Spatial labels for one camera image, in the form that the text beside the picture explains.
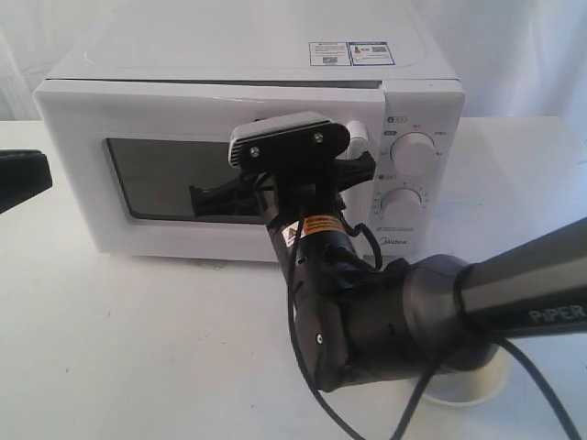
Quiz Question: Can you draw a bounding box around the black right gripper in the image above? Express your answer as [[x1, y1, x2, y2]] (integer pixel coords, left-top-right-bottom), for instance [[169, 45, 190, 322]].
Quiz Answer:
[[189, 151, 376, 289]]

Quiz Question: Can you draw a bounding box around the white microwave oven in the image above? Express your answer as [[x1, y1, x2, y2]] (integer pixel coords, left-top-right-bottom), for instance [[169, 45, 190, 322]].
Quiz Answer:
[[34, 79, 385, 262]]

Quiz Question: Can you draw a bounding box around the white ceramic bowl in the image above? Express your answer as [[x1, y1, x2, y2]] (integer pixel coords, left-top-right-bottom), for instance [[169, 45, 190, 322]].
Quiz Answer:
[[424, 347, 511, 408]]

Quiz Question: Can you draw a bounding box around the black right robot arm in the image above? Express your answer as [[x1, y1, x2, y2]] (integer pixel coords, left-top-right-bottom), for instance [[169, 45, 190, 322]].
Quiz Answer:
[[190, 153, 586, 392]]

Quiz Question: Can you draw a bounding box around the white microwave oven body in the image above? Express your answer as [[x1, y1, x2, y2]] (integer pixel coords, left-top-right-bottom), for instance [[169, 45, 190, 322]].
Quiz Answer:
[[37, 1, 465, 257]]

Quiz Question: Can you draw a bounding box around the lower white control knob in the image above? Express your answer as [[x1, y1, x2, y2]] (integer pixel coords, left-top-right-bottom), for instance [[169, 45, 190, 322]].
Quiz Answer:
[[381, 188, 422, 223]]

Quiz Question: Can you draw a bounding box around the white control knob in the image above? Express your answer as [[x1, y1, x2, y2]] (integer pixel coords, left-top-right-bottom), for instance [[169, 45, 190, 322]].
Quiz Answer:
[[391, 132, 437, 175], [381, 188, 422, 223]]

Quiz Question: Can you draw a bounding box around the upper white control knob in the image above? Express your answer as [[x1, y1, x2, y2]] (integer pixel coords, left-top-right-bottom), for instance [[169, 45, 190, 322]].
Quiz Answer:
[[391, 132, 437, 175]]

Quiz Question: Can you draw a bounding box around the blue white warning sticker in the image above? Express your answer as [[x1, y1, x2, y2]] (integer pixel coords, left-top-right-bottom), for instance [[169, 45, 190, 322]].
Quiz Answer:
[[308, 41, 395, 67]]

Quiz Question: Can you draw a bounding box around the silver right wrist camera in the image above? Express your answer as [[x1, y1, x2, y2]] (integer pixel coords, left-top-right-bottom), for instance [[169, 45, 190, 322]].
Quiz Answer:
[[227, 111, 350, 216]]

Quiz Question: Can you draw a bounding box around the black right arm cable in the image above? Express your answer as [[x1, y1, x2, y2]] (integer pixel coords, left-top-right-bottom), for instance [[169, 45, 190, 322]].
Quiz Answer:
[[286, 201, 587, 440]]

